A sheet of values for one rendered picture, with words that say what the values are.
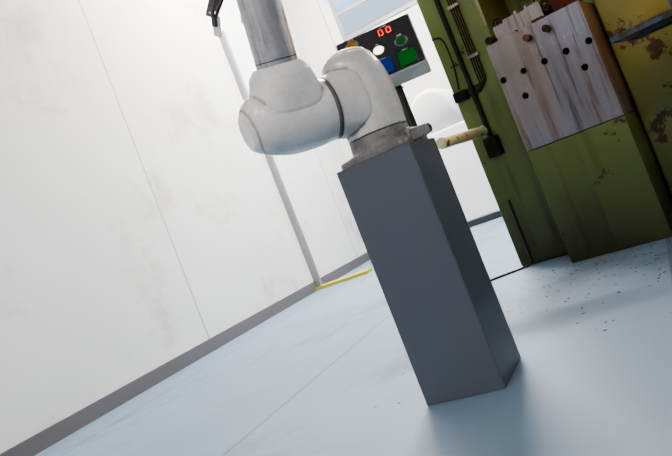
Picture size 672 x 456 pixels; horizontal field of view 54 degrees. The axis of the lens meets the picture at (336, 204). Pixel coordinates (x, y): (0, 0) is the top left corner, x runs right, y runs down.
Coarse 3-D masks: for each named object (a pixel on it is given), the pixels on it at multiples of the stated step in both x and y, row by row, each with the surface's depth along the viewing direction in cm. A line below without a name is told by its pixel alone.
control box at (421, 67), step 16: (400, 16) 279; (368, 32) 281; (384, 32) 277; (400, 32) 275; (336, 48) 283; (368, 48) 277; (384, 48) 274; (400, 48) 271; (416, 48) 268; (416, 64) 265; (400, 80) 271
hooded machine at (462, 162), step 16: (416, 96) 585; (432, 96) 576; (448, 96) 573; (416, 112) 585; (432, 112) 579; (448, 112) 572; (432, 128) 581; (448, 128) 571; (464, 128) 565; (464, 144) 567; (448, 160) 575; (464, 160) 569; (464, 176) 571; (480, 176) 565; (464, 192) 573; (480, 192) 567; (464, 208) 575; (480, 208) 569; (496, 208) 563
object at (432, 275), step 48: (432, 144) 164; (384, 192) 154; (432, 192) 151; (384, 240) 155; (432, 240) 150; (384, 288) 157; (432, 288) 152; (480, 288) 157; (432, 336) 154; (480, 336) 149; (432, 384) 156; (480, 384) 150
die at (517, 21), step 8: (528, 8) 253; (536, 8) 251; (512, 16) 257; (520, 16) 255; (528, 16) 253; (536, 16) 252; (504, 24) 259; (512, 24) 257; (520, 24) 255; (528, 24) 254; (496, 32) 261; (504, 32) 260; (512, 32) 258
